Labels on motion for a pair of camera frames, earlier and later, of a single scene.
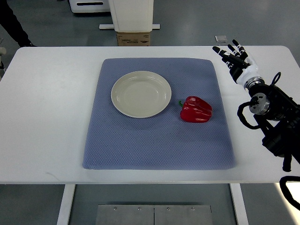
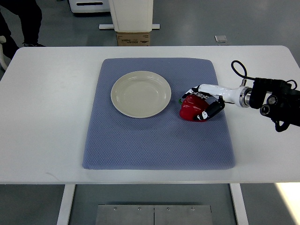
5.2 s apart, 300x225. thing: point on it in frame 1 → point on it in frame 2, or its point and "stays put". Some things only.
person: x=9 y=21 → x=30 y=16
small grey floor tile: x=221 y=39 stays put
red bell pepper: x=195 y=109 stays put
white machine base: x=89 y=6 stays put
